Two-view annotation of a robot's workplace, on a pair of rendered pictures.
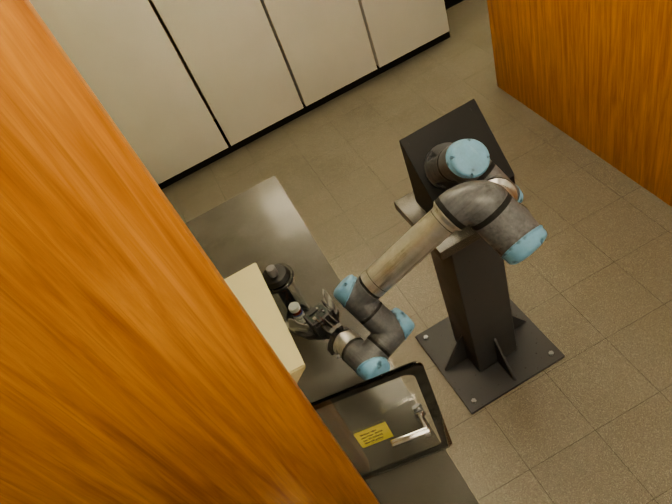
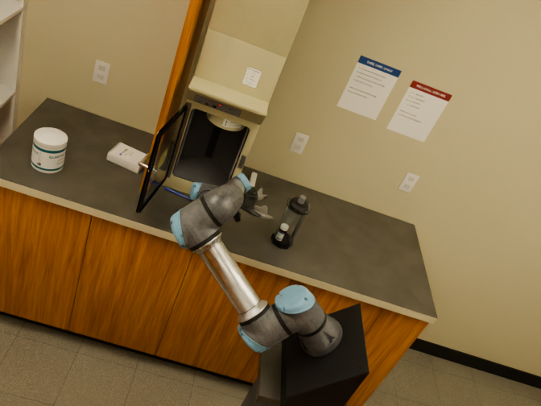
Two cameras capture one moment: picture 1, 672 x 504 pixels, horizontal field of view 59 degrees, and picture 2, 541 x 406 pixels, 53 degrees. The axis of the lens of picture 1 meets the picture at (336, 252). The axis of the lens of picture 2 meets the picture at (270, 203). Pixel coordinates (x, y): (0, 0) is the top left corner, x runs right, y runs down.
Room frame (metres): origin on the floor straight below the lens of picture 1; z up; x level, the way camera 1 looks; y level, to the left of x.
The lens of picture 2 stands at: (1.01, -1.76, 2.43)
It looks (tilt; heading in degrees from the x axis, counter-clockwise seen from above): 34 degrees down; 86
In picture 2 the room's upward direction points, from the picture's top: 24 degrees clockwise
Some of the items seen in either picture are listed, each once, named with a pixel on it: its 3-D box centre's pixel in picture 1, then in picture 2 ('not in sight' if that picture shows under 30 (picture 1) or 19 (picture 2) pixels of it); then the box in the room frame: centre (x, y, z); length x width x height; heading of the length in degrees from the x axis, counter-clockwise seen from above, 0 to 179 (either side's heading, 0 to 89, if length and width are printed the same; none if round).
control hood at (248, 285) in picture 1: (262, 335); (226, 105); (0.83, 0.21, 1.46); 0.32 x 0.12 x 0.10; 6
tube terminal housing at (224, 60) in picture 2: not in sight; (222, 113); (0.81, 0.40, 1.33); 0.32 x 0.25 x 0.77; 6
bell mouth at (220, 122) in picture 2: not in sight; (227, 114); (0.83, 0.37, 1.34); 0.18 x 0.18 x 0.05
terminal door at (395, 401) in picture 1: (375, 432); (161, 158); (0.66, 0.09, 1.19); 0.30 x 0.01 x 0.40; 86
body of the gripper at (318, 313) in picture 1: (328, 326); (241, 197); (1.02, 0.10, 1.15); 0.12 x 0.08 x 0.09; 21
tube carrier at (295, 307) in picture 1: (288, 298); (290, 222); (1.27, 0.19, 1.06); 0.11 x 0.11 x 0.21
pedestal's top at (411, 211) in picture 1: (455, 207); (301, 370); (1.46, -0.45, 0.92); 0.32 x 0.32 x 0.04; 7
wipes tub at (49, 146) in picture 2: not in sight; (49, 150); (0.20, 0.09, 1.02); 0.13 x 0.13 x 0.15
